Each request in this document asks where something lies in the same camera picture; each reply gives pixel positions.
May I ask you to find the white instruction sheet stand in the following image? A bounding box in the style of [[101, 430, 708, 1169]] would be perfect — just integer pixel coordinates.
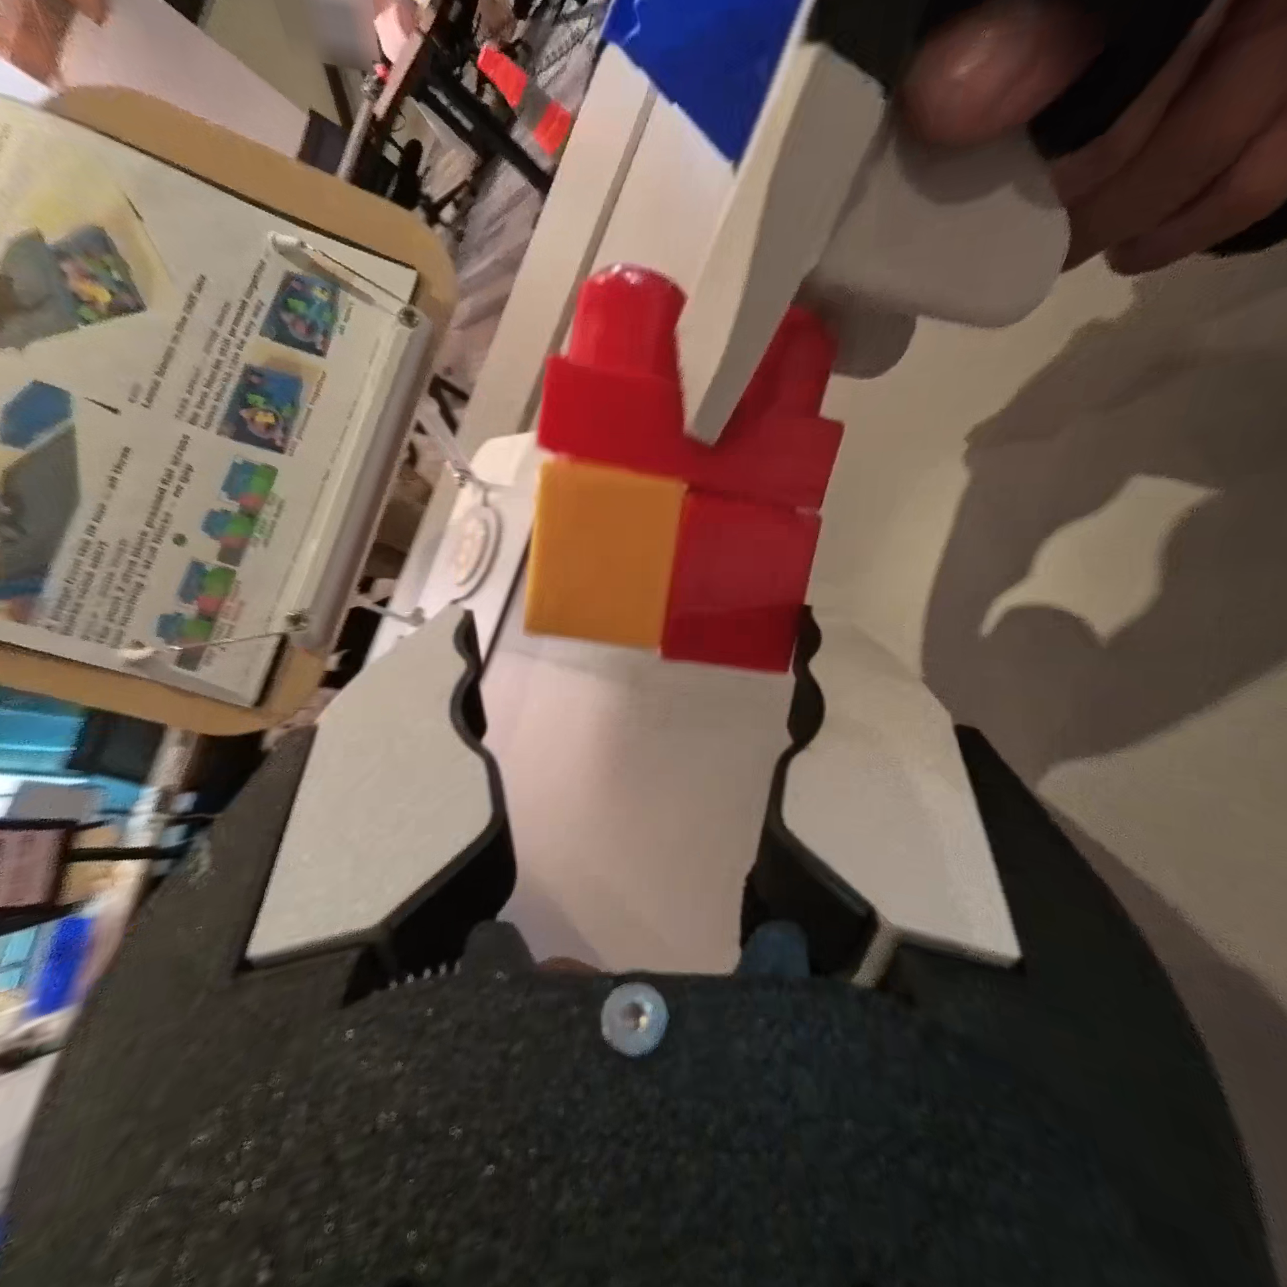
[[0, 84, 534, 740]]

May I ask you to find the blue plastic bin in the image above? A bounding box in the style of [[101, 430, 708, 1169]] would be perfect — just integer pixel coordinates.
[[599, 0, 816, 164]]

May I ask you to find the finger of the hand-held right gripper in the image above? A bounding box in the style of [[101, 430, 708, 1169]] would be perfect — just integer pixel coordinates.
[[683, 38, 888, 447]]

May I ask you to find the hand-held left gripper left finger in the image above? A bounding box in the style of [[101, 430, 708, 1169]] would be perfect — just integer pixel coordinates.
[[245, 609, 507, 972]]

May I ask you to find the yellow one-stud block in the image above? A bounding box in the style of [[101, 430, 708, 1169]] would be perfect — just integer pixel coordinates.
[[522, 456, 688, 651]]

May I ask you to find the red one-stud block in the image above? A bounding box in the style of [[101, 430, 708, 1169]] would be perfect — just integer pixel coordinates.
[[659, 485, 822, 671]]

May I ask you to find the red two-stud block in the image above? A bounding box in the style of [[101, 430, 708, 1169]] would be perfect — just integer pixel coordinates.
[[537, 262, 847, 509]]

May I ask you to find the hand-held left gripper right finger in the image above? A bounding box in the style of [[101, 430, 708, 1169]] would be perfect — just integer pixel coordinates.
[[762, 602, 1026, 988]]

